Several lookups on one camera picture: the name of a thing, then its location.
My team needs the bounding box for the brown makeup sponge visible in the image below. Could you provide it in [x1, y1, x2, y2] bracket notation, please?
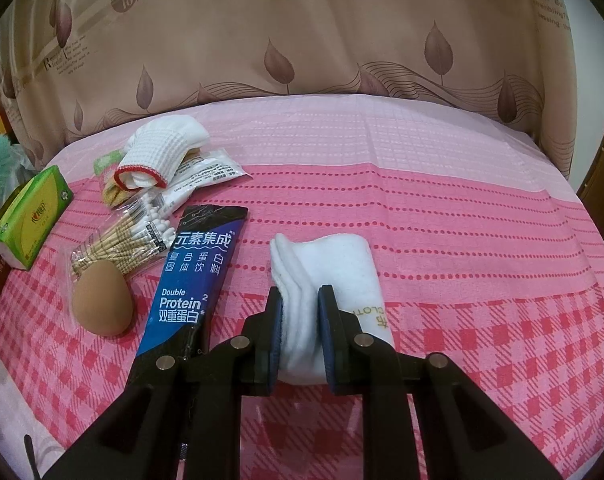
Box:
[71, 260, 134, 337]

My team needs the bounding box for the white sock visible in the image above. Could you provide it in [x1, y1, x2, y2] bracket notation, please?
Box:
[269, 233, 394, 386]

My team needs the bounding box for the white knit glove red trim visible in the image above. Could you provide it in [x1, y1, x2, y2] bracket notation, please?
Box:
[113, 114, 210, 192]

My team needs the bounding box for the pink checkered tablecloth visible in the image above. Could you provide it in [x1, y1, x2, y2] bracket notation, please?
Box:
[0, 96, 604, 479]

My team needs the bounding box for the cotton swab bag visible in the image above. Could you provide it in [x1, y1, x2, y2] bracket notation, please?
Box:
[69, 194, 176, 282]

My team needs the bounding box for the green tissue pack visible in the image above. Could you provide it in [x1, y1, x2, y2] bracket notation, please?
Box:
[0, 166, 73, 270]

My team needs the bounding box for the beige leaf-pattern curtain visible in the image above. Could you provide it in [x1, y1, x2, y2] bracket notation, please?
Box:
[0, 0, 576, 174]

